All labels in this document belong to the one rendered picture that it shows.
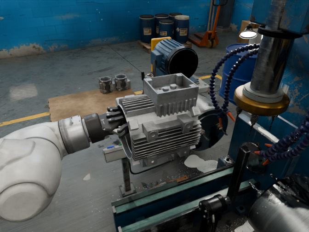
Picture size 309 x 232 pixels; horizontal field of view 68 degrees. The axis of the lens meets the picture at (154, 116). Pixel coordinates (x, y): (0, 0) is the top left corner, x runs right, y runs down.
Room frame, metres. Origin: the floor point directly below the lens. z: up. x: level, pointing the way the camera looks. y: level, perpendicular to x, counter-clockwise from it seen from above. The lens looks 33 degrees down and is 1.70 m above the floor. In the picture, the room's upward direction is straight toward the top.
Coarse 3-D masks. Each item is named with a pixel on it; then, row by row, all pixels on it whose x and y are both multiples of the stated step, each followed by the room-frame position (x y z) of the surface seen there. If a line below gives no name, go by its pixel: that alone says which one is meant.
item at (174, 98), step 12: (144, 84) 0.58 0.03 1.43; (156, 84) 0.60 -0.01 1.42; (168, 84) 0.62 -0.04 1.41; (180, 84) 0.62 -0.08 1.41; (192, 84) 0.56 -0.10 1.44; (156, 96) 0.50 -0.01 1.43; (168, 96) 0.51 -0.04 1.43; (180, 96) 0.53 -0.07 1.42; (192, 96) 0.54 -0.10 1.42; (156, 108) 0.50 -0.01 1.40; (168, 108) 0.51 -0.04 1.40; (180, 108) 0.53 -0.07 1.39
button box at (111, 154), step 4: (108, 148) 0.72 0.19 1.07; (112, 148) 0.71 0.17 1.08; (116, 148) 0.71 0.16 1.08; (120, 148) 0.72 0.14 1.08; (104, 152) 0.69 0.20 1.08; (108, 152) 0.70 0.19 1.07; (112, 152) 0.70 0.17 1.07; (116, 152) 0.70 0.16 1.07; (120, 152) 0.71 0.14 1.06; (124, 152) 0.71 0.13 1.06; (104, 156) 0.69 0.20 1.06; (108, 156) 0.69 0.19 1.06; (112, 156) 0.69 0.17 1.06; (116, 156) 0.70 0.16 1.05; (120, 156) 0.70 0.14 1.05; (124, 156) 0.70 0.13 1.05; (108, 160) 0.68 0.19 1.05; (112, 160) 0.68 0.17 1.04
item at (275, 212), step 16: (272, 176) 0.58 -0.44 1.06; (288, 176) 0.49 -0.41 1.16; (304, 176) 0.50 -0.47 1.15; (272, 192) 0.45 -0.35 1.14; (288, 192) 0.43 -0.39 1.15; (304, 192) 0.43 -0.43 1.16; (256, 208) 0.44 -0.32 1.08; (272, 208) 0.41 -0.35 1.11; (288, 208) 0.39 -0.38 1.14; (304, 208) 0.38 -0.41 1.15; (256, 224) 0.41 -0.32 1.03; (272, 224) 0.38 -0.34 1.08; (288, 224) 0.36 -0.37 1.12; (304, 224) 0.35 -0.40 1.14
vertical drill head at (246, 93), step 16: (272, 0) 0.71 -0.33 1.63; (272, 16) 0.69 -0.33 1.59; (272, 48) 0.67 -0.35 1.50; (288, 48) 0.67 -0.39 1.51; (256, 64) 0.71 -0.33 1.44; (272, 64) 0.66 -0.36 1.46; (256, 80) 0.69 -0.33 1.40; (272, 80) 0.66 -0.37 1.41; (240, 96) 0.69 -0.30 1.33; (256, 96) 0.66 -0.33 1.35; (272, 96) 0.65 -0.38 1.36; (240, 112) 0.72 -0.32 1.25; (256, 112) 0.63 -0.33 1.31; (272, 112) 0.62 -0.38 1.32
